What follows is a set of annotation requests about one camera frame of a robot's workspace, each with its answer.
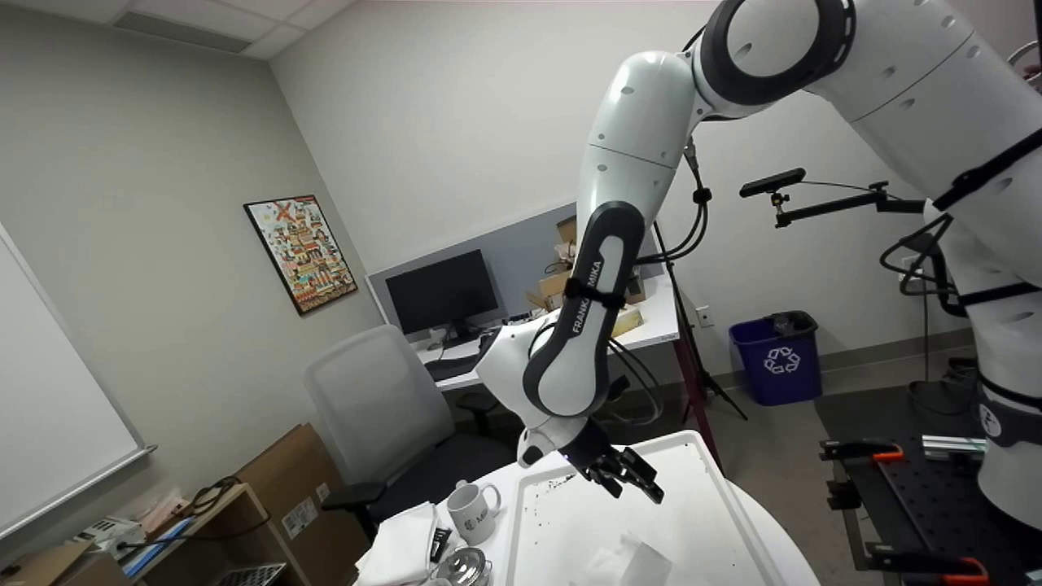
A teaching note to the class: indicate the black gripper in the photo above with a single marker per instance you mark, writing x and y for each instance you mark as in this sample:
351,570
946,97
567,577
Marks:
601,450

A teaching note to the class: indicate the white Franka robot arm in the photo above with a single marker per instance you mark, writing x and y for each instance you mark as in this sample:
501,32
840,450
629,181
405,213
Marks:
954,98

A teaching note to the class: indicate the white rectangular tray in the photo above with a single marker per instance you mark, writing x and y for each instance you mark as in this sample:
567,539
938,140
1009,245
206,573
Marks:
694,521

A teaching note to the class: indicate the red black tripod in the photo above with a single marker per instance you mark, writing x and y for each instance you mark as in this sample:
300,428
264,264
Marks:
694,378

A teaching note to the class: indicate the clear glass cup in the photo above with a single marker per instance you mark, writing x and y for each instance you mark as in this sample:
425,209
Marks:
470,513

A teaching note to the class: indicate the white office desk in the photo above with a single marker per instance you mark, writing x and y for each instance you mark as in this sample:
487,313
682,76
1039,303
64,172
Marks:
653,322

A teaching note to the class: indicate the round white table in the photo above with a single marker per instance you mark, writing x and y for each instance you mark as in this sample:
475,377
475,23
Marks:
787,556

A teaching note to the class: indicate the round metal tin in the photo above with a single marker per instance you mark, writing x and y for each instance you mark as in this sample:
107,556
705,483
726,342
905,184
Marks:
463,567

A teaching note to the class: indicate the blue recycling bin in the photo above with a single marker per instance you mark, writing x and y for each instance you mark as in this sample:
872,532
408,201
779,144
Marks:
777,359

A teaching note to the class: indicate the small black white object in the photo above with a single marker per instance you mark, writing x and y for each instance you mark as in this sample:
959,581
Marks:
436,543

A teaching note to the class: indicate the cardboard boxes pile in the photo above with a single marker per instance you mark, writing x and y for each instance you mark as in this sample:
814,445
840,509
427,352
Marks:
552,289

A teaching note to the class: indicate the black orange clamp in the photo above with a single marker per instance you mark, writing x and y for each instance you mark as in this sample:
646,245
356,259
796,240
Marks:
863,450
932,567

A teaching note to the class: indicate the white folded cloth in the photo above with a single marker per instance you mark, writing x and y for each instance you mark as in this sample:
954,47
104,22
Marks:
396,547

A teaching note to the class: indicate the grey desk partition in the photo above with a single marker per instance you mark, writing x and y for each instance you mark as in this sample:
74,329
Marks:
523,255

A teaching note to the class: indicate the grey back black office chair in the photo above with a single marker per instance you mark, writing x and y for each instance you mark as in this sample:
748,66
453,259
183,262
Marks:
377,403

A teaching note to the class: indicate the black computer monitor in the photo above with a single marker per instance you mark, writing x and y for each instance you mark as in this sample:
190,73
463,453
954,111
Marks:
443,292

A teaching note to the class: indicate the black robot table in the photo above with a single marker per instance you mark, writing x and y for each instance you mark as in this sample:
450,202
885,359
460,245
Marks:
932,509

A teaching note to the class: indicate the wooden shelf unit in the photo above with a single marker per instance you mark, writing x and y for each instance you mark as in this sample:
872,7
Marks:
270,509

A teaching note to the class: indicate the colourful framed poster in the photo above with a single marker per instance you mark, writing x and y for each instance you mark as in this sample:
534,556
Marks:
300,252

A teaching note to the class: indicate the black bar camera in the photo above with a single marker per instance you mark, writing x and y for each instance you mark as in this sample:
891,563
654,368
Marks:
772,184

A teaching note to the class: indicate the wall whiteboard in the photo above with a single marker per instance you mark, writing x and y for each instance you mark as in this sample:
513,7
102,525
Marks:
52,426

